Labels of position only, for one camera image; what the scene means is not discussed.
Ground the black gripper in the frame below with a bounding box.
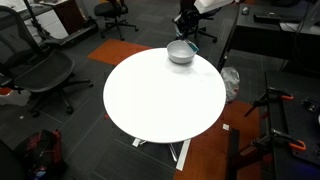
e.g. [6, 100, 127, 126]
[172, 8, 201, 44]

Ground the dark marker with teal cap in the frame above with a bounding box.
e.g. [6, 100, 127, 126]
[181, 37, 200, 54]

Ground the grey metal bowl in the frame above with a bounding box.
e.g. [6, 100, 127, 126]
[166, 39, 198, 65]

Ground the black swivel chair with star base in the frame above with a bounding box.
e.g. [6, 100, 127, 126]
[175, 0, 225, 44]

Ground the clear plastic bag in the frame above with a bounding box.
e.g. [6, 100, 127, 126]
[220, 66, 241, 104]

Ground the black office desk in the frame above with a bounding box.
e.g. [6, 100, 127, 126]
[217, 3, 320, 73]

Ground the black padded office chair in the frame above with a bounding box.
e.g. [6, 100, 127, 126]
[93, 0, 140, 42]

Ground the black keyboard on black desk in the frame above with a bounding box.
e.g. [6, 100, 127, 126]
[253, 12, 284, 24]

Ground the white paper sheet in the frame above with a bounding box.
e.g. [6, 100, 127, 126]
[279, 21, 320, 35]

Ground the black electric scooter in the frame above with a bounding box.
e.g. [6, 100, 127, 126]
[23, 0, 100, 48]

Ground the brown wooden cabinet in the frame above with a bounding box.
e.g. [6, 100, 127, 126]
[53, 0, 86, 36]

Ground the white metal table base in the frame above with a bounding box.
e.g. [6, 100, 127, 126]
[131, 137, 192, 172]

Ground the white cabinet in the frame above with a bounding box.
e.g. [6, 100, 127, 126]
[16, 0, 69, 41]

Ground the black mesh office chair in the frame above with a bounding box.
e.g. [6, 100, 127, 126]
[0, 5, 95, 118]

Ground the black robot stand platform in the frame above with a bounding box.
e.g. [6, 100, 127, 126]
[226, 69, 320, 180]

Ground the white plastic object with red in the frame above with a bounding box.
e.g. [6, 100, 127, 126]
[0, 87, 32, 107]

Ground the red and black backpack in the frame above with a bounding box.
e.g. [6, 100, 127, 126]
[14, 129, 68, 180]

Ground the black clamp with orange handle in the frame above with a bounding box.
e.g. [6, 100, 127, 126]
[244, 87, 295, 118]
[249, 129, 307, 153]

